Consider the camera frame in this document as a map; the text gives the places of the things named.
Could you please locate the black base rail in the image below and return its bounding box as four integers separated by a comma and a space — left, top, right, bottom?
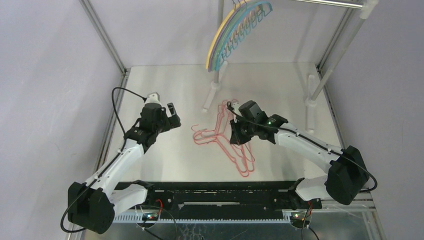
139, 181, 323, 222

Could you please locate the teal wavy hanger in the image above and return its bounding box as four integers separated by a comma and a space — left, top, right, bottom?
213, 0, 274, 72

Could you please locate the left black cable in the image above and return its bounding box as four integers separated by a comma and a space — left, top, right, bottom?
60, 87, 147, 234

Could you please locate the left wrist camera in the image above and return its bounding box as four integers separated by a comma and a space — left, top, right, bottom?
144, 92, 162, 106

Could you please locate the pink wire hanger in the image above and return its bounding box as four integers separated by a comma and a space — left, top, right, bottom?
191, 98, 256, 178

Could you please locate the red wire hanger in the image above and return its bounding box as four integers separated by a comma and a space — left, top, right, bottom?
193, 98, 256, 178

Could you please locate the white clothes rack frame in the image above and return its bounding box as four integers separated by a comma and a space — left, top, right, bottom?
202, 0, 379, 133

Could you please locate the left aluminium frame post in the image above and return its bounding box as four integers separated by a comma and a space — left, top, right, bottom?
79, 0, 127, 75

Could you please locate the green wavy hanger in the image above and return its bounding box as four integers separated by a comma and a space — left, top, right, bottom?
210, 0, 263, 72

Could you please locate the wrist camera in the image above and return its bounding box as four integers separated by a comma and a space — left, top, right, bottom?
144, 92, 162, 106
226, 101, 242, 117

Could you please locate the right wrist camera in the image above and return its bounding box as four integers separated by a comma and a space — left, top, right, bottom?
226, 101, 242, 117

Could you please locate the yellow wavy hanger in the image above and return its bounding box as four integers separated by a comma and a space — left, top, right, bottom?
205, 0, 248, 72

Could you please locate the metal hanging rod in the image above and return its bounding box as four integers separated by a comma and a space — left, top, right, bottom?
294, 0, 364, 9

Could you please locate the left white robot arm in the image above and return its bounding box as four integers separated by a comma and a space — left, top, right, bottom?
61, 102, 181, 234

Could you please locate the right black cable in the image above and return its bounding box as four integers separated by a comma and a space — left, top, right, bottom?
226, 102, 379, 194

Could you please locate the black cable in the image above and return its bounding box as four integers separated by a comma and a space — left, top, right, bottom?
60, 87, 147, 234
226, 102, 379, 194

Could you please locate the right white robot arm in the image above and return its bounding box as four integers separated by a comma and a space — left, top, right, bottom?
226, 100, 376, 210

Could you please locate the right aluminium frame post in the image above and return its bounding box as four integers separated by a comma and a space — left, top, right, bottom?
316, 6, 355, 72

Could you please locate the aluminium frame post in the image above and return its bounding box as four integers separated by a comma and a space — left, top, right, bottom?
79, 0, 127, 75
316, 6, 355, 72

